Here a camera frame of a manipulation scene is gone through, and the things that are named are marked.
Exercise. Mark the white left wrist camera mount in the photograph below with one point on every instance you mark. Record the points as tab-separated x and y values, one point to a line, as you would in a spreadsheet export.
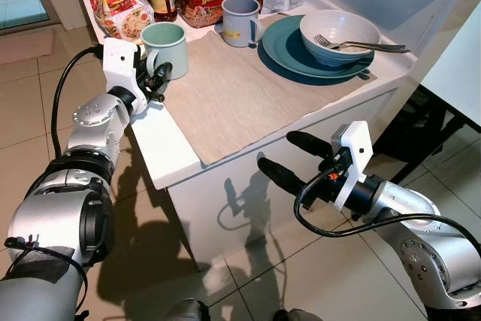
120	65

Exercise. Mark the black chair frame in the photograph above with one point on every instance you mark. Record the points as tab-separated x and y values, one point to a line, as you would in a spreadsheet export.
421	133

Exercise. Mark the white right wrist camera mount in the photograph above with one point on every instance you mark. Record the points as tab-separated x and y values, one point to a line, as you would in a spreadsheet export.
355	144

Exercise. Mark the white board panel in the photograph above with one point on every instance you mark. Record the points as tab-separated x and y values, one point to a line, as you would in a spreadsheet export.
458	65

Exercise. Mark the white counter cabinet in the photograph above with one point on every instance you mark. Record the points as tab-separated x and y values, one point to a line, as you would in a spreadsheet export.
248	186

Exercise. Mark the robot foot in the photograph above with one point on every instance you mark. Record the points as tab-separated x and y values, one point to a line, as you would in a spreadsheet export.
291	315
188	311

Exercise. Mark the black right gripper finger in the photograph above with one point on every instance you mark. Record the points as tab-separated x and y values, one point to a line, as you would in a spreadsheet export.
280	173
308	143

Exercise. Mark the yellow noodle packet bag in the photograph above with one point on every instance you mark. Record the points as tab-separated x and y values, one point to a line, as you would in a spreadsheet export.
120	13

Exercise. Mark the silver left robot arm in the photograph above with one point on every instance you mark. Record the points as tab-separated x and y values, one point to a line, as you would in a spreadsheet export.
90	122

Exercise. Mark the beige placemat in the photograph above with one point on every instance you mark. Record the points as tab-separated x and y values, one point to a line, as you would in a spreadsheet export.
225	103

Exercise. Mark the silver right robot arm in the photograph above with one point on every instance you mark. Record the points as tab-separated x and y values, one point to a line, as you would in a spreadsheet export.
421	231

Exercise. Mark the grey blue mug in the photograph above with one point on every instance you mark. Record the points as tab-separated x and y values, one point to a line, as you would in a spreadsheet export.
239	20

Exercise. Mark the teal plate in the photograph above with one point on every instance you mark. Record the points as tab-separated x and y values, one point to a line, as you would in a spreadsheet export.
282	49

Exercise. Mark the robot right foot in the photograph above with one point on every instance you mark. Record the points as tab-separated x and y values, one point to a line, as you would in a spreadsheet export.
291	315

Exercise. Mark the metal fork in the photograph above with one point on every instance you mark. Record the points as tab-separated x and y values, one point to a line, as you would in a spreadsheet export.
376	47

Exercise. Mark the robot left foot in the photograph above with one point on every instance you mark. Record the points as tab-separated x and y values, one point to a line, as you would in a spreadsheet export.
188	311

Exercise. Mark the grey bowl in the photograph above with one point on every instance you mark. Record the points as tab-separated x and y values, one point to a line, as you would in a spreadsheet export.
331	56

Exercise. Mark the pale green mug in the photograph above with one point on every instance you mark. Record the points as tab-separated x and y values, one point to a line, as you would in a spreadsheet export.
169	46

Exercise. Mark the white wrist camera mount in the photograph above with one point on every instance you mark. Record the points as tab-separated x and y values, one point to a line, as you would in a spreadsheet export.
355	144
120	65

